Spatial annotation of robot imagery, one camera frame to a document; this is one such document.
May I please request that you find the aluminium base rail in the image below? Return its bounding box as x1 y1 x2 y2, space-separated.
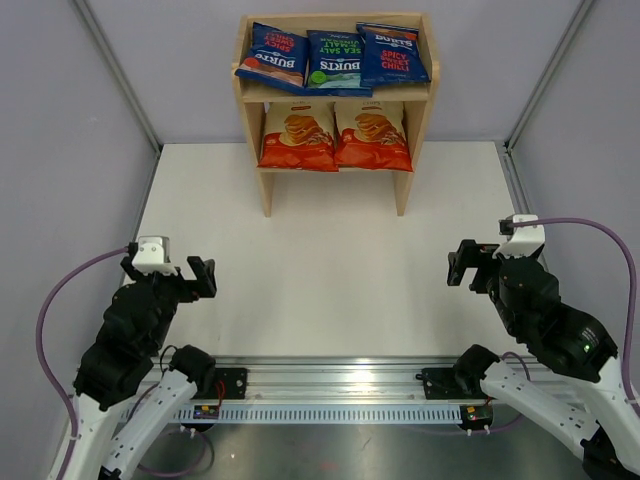
134 355 551 406

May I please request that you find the black mounting plate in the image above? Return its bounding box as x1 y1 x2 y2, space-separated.
212 367 248 401
415 367 464 400

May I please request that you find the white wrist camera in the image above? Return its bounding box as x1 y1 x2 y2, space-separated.
493 214 546 259
131 236 179 276

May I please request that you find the blue Burts chilli bag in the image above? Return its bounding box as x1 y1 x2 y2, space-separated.
235 22 310 94
356 22 430 88

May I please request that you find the purple cable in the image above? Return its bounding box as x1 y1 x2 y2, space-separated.
512 216 640 416
35 246 134 480

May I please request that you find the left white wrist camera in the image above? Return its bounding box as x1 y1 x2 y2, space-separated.
131 236 179 276

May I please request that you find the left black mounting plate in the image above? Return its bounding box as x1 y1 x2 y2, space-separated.
212 367 248 401

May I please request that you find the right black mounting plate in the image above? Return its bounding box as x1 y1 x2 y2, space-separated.
415 367 464 400

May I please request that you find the wooden two-tier shelf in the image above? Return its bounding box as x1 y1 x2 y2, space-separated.
231 12 440 212

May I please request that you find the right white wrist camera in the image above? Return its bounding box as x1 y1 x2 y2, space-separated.
493 214 546 259

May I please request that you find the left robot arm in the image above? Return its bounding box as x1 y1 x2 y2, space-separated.
49 254 217 479

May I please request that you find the white slotted cable duct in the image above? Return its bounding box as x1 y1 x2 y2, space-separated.
168 403 462 425

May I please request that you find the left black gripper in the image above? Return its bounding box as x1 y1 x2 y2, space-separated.
123 255 216 351

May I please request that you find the blue sea salt vinegar bag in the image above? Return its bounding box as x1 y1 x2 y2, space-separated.
306 30 372 97

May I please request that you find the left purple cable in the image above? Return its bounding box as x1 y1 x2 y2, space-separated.
35 246 134 480

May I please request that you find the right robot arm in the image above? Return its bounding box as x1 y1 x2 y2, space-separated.
447 240 639 479

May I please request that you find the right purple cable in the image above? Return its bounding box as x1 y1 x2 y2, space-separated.
512 216 640 416

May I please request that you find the cassava chips bag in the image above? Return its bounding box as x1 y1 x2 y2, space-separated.
334 101 413 172
258 101 339 173

